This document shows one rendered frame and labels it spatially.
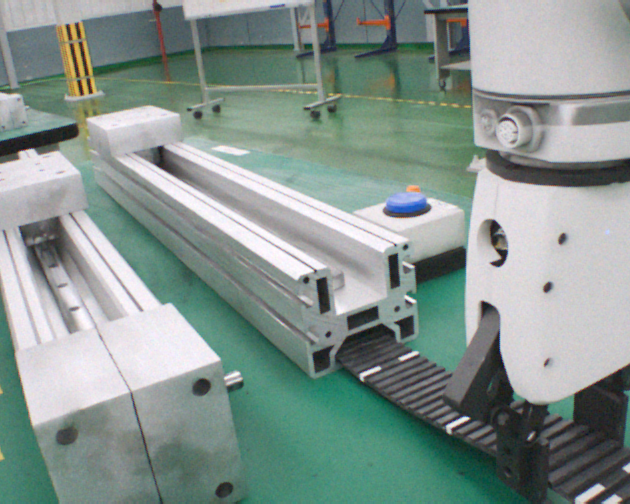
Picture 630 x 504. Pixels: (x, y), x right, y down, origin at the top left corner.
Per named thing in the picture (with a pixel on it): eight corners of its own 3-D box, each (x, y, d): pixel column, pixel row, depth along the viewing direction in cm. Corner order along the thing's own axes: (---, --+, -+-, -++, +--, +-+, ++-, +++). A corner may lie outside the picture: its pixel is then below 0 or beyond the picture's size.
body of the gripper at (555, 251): (555, 170, 23) (549, 432, 27) (717, 121, 27) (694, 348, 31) (425, 141, 29) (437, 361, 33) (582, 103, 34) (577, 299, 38)
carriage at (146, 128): (187, 158, 100) (179, 113, 97) (115, 175, 95) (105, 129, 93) (158, 144, 113) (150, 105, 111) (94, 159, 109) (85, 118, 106)
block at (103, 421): (285, 481, 40) (262, 344, 36) (83, 567, 35) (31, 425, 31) (229, 411, 47) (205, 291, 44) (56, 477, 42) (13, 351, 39)
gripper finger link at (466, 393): (434, 368, 27) (477, 446, 30) (558, 251, 29) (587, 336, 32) (417, 356, 28) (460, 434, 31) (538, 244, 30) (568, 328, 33)
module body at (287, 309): (418, 337, 54) (412, 239, 51) (310, 380, 50) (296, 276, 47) (150, 171, 121) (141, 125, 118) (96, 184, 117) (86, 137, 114)
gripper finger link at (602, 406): (624, 355, 32) (614, 462, 35) (663, 334, 34) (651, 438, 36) (575, 332, 35) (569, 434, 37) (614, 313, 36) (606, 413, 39)
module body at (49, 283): (198, 423, 46) (174, 316, 43) (56, 477, 42) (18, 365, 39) (46, 196, 113) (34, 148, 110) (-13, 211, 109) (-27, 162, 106)
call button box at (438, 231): (467, 267, 66) (465, 206, 63) (386, 296, 62) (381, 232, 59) (418, 245, 72) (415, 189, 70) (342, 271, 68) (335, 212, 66)
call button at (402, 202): (436, 215, 65) (435, 195, 64) (402, 226, 63) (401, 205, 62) (411, 206, 68) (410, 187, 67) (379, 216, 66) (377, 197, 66)
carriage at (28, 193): (94, 232, 71) (80, 171, 69) (-9, 260, 67) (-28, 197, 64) (70, 202, 85) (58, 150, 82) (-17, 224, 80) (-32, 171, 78)
